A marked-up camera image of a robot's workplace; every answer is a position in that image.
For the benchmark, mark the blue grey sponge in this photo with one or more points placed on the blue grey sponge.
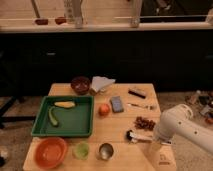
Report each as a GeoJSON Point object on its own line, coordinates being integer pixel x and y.
{"type": "Point", "coordinates": [117, 105]}

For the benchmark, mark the dark maroon bowl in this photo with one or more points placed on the dark maroon bowl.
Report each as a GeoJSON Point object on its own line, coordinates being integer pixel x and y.
{"type": "Point", "coordinates": [80, 85]}

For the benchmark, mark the light green cup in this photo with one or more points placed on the light green cup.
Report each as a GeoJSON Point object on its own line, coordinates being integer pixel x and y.
{"type": "Point", "coordinates": [81, 150]}

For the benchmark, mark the black eraser block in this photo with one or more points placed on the black eraser block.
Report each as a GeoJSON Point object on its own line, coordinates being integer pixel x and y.
{"type": "Point", "coordinates": [136, 93]}

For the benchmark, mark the orange red bowl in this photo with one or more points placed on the orange red bowl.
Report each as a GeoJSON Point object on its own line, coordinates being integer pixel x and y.
{"type": "Point", "coordinates": [50, 152]}

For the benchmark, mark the green plastic tray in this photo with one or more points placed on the green plastic tray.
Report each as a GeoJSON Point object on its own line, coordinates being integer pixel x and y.
{"type": "Point", "coordinates": [73, 122]}

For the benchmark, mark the red object on shelf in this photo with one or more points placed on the red object on shelf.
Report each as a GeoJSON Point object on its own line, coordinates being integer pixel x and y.
{"type": "Point", "coordinates": [60, 20]}
{"type": "Point", "coordinates": [41, 21]}

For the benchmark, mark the orange peach fruit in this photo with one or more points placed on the orange peach fruit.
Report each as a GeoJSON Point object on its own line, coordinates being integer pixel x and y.
{"type": "Point", "coordinates": [104, 110]}

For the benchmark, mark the wooden table board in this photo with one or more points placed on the wooden table board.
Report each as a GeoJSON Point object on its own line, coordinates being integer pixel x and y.
{"type": "Point", "coordinates": [112, 129]}

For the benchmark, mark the green cucumber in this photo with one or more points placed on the green cucumber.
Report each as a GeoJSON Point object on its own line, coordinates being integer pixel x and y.
{"type": "Point", "coordinates": [52, 118]}

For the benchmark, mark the bunch of red grapes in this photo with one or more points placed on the bunch of red grapes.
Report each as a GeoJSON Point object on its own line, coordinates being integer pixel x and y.
{"type": "Point", "coordinates": [144, 123]}

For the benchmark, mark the silver metal cup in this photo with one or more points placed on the silver metal cup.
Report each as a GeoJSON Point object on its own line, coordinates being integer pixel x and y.
{"type": "Point", "coordinates": [106, 151]}

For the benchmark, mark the yellow corn cob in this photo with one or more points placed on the yellow corn cob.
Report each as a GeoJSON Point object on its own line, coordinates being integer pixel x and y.
{"type": "Point", "coordinates": [65, 104]}

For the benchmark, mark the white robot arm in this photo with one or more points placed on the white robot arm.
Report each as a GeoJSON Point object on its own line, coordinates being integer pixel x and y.
{"type": "Point", "coordinates": [177, 120]}

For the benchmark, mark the white folded cloth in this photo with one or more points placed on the white folded cloth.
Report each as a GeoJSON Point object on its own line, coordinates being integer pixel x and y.
{"type": "Point", "coordinates": [99, 83]}

